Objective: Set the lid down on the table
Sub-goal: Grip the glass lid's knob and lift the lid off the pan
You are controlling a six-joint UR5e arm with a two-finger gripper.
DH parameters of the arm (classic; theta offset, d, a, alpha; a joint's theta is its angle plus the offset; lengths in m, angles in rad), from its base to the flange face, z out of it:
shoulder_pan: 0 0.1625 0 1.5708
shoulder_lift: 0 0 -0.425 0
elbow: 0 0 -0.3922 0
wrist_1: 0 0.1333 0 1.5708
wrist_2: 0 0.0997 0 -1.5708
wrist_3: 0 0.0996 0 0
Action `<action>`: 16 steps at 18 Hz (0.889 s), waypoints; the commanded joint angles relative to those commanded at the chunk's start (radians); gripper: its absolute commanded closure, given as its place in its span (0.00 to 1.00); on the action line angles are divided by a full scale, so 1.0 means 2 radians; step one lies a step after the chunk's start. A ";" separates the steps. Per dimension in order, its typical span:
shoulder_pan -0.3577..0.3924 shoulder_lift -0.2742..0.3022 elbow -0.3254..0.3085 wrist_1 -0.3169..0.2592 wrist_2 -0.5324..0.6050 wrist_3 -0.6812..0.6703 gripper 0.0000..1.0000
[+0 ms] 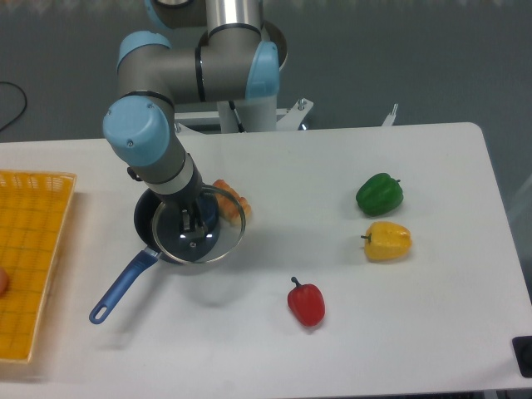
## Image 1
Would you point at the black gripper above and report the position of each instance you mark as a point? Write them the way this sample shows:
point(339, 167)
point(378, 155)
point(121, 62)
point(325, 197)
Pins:
point(186, 198)

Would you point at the glass pan lid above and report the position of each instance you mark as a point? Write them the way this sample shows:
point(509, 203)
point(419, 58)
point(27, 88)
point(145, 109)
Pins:
point(222, 239)

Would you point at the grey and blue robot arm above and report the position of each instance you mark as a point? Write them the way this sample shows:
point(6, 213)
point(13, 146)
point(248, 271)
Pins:
point(237, 64)

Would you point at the toy croissant bread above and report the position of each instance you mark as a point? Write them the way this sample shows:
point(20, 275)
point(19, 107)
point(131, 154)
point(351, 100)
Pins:
point(227, 207)

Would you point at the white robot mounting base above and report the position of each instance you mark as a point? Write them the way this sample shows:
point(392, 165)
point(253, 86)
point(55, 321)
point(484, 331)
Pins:
point(244, 117)

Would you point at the red bell pepper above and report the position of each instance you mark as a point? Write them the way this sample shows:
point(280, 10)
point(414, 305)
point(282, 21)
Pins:
point(306, 303)

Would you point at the yellow woven basket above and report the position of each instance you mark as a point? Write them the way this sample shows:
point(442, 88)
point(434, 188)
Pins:
point(34, 209)

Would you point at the green bell pepper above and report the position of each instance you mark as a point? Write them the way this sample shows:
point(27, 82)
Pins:
point(379, 195)

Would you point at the yellow bell pepper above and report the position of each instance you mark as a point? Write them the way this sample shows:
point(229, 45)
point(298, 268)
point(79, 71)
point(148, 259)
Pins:
point(385, 240)

